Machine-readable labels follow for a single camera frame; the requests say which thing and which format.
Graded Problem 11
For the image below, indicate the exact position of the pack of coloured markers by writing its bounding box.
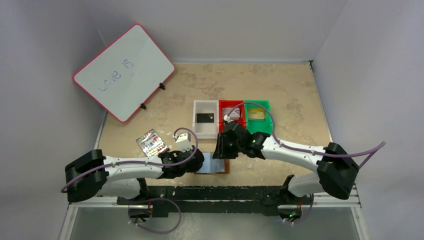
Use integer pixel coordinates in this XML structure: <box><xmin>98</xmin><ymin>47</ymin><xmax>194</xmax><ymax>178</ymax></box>
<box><xmin>136</xmin><ymin>129</ymin><xmax>169</xmax><ymax>157</ymax></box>

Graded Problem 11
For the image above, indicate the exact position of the green plastic bin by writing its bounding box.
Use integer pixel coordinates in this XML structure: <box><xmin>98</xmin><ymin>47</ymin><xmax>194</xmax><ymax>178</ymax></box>
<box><xmin>244</xmin><ymin>99</ymin><xmax>273</xmax><ymax>134</ymax></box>

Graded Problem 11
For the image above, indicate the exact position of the white plastic bin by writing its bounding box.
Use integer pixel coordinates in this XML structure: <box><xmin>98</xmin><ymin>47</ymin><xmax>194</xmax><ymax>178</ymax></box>
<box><xmin>192</xmin><ymin>100</ymin><xmax>219</xmax><ymax>140</ymax></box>

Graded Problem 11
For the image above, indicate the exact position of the brown leather card holder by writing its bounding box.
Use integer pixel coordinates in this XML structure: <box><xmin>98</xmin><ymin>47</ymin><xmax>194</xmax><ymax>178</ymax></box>
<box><xmin>195</xmin><ymin>152</ymin><xmax>230</xmax><ymax>175</ymax></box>

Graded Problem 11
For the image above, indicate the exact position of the red plastic bin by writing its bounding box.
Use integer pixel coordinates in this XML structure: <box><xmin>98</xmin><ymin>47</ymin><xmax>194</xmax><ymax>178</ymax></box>
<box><xmin>218</xmin><ymin>100</ymin><xmax>246</xmax><ymax>133</ymax></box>

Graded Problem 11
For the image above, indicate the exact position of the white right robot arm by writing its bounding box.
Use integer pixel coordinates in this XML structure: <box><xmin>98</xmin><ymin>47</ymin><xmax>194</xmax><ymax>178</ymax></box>
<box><xmin>212</xmin><ymin>121</ymin><xmax>359</xmax><ymax>200</ymax></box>

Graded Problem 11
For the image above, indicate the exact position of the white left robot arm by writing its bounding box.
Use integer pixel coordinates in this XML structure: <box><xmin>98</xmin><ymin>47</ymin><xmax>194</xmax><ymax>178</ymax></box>
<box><xmin>61</xmin><ymin>147</ymin><xmax>205</xmax><ymax>203</ymax></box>

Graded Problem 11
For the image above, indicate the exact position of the silver credit card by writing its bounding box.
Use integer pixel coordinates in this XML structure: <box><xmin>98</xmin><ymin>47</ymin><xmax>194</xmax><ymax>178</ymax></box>
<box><xmin>228</xmin><ymin>107</ymin><xmax>241</xmax><ymax>120</ymax></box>

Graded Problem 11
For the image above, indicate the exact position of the gold credit card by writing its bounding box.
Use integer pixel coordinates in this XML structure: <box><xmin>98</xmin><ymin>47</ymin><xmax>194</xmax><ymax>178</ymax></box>
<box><xmin>247</xmin><ymin>108</ymin><xmax>266</xmax><ymax>121</ymax></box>

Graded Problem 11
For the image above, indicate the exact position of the black credit card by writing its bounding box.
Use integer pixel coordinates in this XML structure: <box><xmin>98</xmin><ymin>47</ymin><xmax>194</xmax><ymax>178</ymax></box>
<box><xmin>195</xmin><ymin>113</ymin><xmax>215</xmax><ymax>123</ymax></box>

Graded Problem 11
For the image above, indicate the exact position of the pink framed whiteboard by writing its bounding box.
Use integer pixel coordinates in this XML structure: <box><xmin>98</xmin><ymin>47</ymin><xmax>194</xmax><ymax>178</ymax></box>
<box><xmin>73</xmin><ymin>23</ymin><xmax>175</xmax><ymax>123</ymax></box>

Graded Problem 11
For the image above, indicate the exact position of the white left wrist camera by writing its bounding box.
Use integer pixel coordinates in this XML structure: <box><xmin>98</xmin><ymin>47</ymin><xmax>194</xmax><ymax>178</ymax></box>
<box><xmin>173</xmin><ymin>131</ymin><xmax>193</xmax><ymax>152</ymax></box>

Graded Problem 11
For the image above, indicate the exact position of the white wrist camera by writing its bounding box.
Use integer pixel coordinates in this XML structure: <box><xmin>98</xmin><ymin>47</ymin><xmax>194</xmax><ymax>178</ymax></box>
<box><xmin>223</xmin><ymin>115</ymin><xmax>232</xmax><ymax>124</ymax></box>
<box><xmin>173</xmin><ymin>131</ymin><xmax>193</xmax><ymax>152</ymax></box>

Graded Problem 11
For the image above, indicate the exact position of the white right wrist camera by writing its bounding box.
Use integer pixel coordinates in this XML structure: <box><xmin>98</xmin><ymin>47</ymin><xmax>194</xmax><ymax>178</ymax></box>
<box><xmin>223</xmin><ymin>115</ymin><xmax>232</xmax><ymax>124</ymax></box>

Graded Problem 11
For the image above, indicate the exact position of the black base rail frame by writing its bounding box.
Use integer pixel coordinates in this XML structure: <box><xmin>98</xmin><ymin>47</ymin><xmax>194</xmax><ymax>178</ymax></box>
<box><xmin>67</xmin><ymin>175</ymin><xmax>362</xmax><ymax>218</ymax></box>

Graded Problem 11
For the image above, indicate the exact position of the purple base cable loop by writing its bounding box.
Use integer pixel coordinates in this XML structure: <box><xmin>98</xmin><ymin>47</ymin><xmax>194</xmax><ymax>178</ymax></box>
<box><xmin>127</xmin><ymin>198</ymin><xmax>183</xmax><ymax>235</ymax></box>

